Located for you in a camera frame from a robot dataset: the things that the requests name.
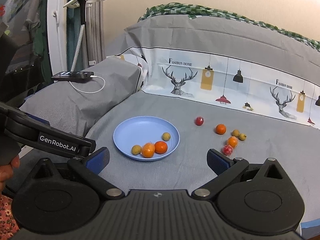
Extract red apple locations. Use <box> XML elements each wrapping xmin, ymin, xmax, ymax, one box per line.
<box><xmin>195</xmin><ymin>116</ymin><xmax>204</xmax><ymax>126</ymax></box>

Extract person's left hand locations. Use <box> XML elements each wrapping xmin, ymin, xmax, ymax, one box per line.
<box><xmin>0</xmin><ymin>155</ymin><xmax>20</xmax><ymax>192</ymax></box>

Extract red wrapped fruit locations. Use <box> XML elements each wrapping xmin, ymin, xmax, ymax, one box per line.
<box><xmin>222</xmin><ymin>145</ymin><xmax>233</xmax><ymax>156</ymax></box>

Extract floral clothing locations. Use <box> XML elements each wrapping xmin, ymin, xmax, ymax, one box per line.
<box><xmin>0</xmin><ymin>194</ymin><xmax>19</xmax><ymax>240</ymax></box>

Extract yellow-green longan fruit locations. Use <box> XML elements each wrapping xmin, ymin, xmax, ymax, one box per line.
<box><xmin>232</xmin><ymin>129</ymin><xmax>240</xmax><ymax>137</ymax></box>
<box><xmin>238</xmin><ymin>133</ymin><xmax>247</xmax><ymax>141</ymax></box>

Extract plain orange fruit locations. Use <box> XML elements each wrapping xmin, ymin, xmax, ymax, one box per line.
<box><xmin>215</xmin><ymin>124</ymin><xmax>226</xmax><ymax>135</ymax></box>

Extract longan in plate front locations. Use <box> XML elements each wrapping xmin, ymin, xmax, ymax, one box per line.
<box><xmin>131</xmin><ymin>145</ymin><xmax>142</xmax><ymax>155</ymax></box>

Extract longan in plate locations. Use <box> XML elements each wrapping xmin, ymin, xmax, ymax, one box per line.
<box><xmin>162</xmin><ymin>132</ymin><xmax>171</xmax><ymax>141</ymax></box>
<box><xmin>131</xmin><ymin>145</ymin><xmax>142</xmax><ymax>155</ymax></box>

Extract blue plastic plate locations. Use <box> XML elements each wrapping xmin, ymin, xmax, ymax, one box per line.
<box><xmin>113</xmin><ymin>116</ymin><xmax>180</xmax><ymax>161</ymax></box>

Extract orange fruit in plate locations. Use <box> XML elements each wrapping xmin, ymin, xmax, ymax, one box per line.
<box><xmin>155</xmin><ymin>141</ymin><xmax>168</xmax><ymax>154</ymax></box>

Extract longan in plate back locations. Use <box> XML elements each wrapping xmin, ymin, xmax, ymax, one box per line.
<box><xmin>162</xmin><ymin>132</ymin><xmax>171</xmax><ymax>141</ymax></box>

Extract grey curtain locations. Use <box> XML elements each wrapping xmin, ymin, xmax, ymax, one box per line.
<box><xmin>86</xmin><ymin>1</ymin><xmax>105</xmax><ymax>67</ymax></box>

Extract grey printed sofa cover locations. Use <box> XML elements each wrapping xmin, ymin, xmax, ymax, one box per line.
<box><xmin>21</xmin><ymin>16</ymin><xmax>319</xmax><ymax>229</ymax></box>

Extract black garment steamer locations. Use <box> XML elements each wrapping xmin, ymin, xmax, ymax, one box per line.
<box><xmin>71</xmin><ymin>0</ymin><xmax>86</xmax><ymax>72</ymax></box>

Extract green checkered blanket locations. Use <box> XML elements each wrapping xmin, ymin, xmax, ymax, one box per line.
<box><xmin>138</xmin><ymin>2</ymin><xmax>319</xmax><ymax>51</ymax></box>

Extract white charging cable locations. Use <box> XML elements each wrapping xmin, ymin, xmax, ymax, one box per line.
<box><xmin>69</xmin><ymin>75</ymin><xmax>106</xmax><ymax>94</ymax></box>

